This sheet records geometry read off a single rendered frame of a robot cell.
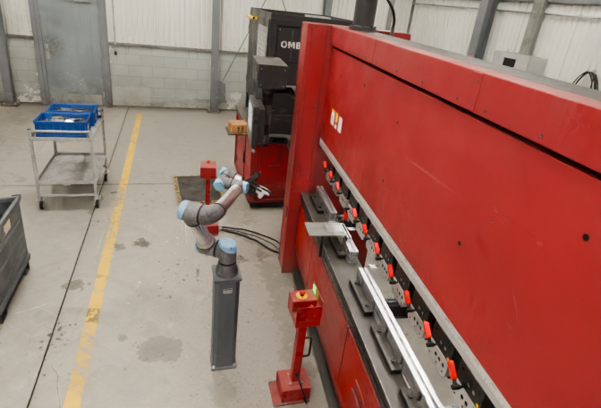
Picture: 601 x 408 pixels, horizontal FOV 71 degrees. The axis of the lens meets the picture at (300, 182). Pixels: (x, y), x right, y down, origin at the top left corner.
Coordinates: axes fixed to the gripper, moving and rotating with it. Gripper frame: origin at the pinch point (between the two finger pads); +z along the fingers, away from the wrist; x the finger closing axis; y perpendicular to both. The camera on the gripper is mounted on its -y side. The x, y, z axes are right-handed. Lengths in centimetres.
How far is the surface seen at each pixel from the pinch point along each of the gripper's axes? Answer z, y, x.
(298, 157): 2, -14, -90
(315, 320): 62, 48, 36
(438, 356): 97, -5, 113
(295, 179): 9, 5, -94
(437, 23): 110, -298, -691
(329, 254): 56, 22, -8
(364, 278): 77, 12, 28
